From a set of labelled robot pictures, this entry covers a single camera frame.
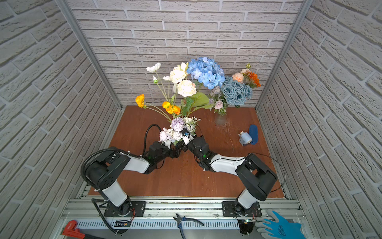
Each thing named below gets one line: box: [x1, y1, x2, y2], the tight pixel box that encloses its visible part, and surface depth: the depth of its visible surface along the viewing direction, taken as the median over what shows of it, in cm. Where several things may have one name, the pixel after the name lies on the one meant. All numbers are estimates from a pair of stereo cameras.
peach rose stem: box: [232, 62, 252, 85], surface depth 87 cm
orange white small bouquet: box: [135, 94, 181, 121], surface depth 68 cm
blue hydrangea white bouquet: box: [186, 56, 226, 116], surface depth 55 cm
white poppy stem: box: [146, 62, 171, 103], surface depth 59 cm
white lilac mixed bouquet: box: [208, 86, 229, 117], surface depth 90 cm
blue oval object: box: [249, 123, 259, 145], surface depth 105 cm
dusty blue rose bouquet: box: [220, 76, 254, 109], surface depth 81 cm
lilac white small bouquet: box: [158, 116, 202, 150], surface depth 71 cm
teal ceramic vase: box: [175, 139, 188, 149], surface depth 74 cm
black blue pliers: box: [173, 213, 205, 239], surface depth 71 cm
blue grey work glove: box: [254, 209, 306, 239], surface depth 70 cm
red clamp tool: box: [62, 220, 87, 239], surface depth 68 cm
